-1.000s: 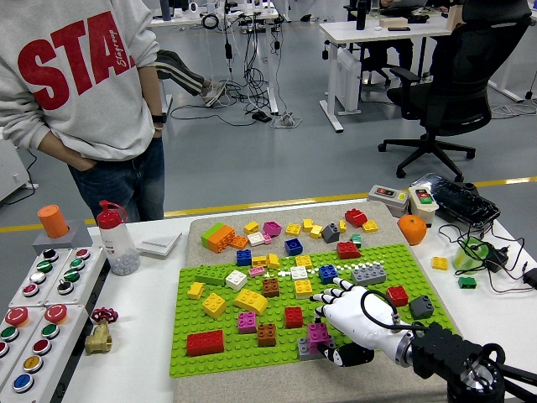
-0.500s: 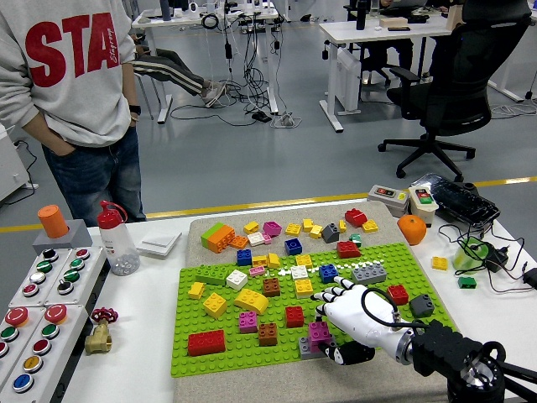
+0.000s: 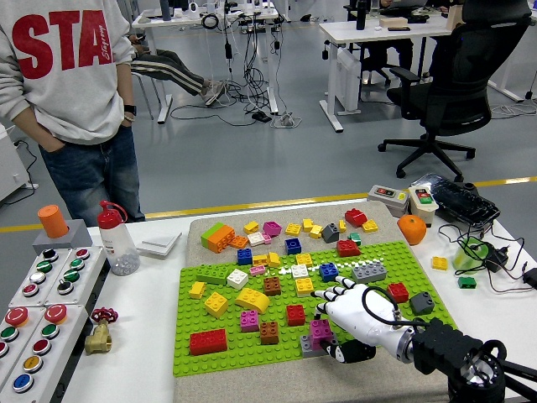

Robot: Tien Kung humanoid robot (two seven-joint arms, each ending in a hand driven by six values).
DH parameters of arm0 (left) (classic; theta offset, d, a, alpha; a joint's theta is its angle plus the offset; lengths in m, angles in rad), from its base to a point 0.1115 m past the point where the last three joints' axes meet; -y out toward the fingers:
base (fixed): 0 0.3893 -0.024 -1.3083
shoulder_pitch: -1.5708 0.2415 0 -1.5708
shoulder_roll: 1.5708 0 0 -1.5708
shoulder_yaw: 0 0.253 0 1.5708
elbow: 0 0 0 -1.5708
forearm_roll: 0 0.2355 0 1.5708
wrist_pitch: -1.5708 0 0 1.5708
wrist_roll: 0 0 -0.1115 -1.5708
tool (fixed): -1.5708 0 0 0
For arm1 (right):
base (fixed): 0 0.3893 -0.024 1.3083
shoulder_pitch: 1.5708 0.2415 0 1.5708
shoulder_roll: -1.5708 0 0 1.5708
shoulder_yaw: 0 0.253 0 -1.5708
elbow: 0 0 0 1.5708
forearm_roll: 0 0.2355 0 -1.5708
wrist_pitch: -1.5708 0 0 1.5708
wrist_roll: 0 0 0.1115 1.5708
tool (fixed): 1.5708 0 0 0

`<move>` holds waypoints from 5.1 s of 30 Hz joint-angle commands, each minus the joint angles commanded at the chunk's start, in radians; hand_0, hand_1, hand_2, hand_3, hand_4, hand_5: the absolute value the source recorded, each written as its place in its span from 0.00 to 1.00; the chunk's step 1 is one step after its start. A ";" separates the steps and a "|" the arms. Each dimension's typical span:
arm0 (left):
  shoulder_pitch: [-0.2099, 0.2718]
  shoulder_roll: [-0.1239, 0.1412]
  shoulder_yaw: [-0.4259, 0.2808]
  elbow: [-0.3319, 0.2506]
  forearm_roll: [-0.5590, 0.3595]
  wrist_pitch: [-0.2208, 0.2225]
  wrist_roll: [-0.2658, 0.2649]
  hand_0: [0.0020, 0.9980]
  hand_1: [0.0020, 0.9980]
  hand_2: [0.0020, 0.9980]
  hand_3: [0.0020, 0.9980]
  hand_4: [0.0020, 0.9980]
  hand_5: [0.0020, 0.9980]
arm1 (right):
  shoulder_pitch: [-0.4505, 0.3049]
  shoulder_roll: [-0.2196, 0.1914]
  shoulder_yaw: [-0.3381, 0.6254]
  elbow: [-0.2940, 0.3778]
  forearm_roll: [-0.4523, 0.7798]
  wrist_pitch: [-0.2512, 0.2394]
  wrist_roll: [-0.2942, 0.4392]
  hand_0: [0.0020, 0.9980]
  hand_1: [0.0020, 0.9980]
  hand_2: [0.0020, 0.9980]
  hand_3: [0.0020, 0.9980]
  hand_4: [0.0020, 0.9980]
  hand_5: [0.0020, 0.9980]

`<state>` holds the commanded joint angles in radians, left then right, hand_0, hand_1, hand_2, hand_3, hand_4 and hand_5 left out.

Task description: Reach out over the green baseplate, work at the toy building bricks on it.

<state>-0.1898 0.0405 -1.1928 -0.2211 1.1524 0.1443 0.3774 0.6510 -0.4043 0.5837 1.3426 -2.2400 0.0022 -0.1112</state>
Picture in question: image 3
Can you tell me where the grey-brown cushion mat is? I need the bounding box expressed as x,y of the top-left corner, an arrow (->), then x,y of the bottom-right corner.
171,200 -> 486,403

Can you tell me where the grey metal chair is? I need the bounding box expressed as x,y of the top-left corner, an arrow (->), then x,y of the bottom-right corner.
132,71 -> 163,123

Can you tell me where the standing person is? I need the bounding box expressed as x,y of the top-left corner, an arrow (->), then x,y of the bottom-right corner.
0,0 -> 146,228

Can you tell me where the black power adapter with cord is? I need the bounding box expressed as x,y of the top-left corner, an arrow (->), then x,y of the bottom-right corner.
438,223 -> 528,295

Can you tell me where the red square toy brick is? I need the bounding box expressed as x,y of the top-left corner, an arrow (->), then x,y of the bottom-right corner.
386,282 -> 410,304
285,304 -> 306,327
336,239 -> 362,258

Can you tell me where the grey block holder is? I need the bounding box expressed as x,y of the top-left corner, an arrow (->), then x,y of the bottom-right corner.
32,218 -> 93,255

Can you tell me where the dark grey sloped toy brick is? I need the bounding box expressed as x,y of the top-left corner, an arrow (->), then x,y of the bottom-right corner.
409,291 -> 435,317

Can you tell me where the green studded baseplate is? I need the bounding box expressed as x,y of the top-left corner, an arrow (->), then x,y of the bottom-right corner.
173,239 -> 459,378

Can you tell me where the black clear plastic tray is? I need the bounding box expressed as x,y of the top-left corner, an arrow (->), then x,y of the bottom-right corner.
409,173 -> 501,230

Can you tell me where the clear bottle red cap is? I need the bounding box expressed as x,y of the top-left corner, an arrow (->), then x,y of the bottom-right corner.
96,200 -> 141,277

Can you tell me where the orange cylinder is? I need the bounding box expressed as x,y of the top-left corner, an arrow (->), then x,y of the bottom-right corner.
36,204 -> 70,239

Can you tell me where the orange long toy brick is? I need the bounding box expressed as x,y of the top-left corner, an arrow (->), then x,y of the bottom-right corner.
206,224 -> 237,254

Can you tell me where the grey four-button control box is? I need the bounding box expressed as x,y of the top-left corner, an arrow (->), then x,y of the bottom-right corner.
8,247 -> 73,309

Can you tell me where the white cabinet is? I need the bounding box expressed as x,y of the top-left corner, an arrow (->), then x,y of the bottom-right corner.
0,123 -> 39,202

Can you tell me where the white desk with cables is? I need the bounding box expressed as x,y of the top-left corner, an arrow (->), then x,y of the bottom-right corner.
132,6 -> 280,125

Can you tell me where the grey emergency-stop five-button box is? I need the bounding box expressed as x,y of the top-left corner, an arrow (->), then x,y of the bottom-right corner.
0,304 -> 90,403

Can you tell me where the light wooden board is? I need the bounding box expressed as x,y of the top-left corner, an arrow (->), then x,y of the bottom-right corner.
445,3 -> 465,31

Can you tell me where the grey arch toy brick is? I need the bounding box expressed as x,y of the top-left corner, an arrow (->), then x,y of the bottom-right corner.
300,333 -> 339,359

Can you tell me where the grey long toy brick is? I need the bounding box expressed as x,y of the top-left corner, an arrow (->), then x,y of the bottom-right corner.
351,260 -> 388,285

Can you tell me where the brass valve red handwheel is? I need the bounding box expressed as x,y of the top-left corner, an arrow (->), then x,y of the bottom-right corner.
84,307 -> 119,357

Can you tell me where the person behind desk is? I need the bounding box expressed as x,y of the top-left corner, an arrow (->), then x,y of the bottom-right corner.
361,39 -> 413,87

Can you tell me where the red sloped toy brick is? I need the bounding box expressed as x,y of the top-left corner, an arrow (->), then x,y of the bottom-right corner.
344,207 -> 368,228

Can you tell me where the grey key-switch control box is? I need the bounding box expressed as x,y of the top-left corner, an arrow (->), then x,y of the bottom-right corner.
44,246 -> 108,306

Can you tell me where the orange fruit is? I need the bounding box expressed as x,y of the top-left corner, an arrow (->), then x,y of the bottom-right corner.
397,214 -> 428,246

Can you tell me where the seated person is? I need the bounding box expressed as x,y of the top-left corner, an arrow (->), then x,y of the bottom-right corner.
125,35 -> 227,107

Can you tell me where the grey start-stop switch box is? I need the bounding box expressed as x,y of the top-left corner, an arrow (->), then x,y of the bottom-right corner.
367,184 -> 410,217

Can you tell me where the red long toy brick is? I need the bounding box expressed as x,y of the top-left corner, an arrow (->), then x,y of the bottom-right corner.
189,328 -> 228,357

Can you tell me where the white wall switch plate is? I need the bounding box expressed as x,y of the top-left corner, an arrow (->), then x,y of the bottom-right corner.
136,233 -> 182,259

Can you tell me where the black office chair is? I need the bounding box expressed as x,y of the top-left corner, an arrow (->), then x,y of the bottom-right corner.
377,0 -> 534,182

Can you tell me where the grey emergency-stop control box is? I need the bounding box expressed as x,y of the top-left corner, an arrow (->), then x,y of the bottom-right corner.
0,306 -> 46,379

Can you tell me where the yellow curved toy brick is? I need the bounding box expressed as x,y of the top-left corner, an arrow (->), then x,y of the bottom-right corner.
234,287 -> 271,315

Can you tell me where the white computer case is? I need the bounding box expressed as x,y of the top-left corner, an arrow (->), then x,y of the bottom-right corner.
335,49 -> 362,117

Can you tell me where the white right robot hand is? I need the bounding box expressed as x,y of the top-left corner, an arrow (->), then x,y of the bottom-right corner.
311,275 -> 415,365

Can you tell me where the white start-stop switch box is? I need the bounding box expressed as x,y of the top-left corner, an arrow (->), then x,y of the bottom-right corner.
408,186 -> 440,228

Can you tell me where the lime long toy brick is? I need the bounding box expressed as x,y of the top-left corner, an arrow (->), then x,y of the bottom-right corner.
200,222 -> 227,249
196,264 -> 230,285

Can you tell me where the green tape roll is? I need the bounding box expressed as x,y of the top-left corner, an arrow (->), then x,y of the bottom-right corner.
452,237 -> 490,275

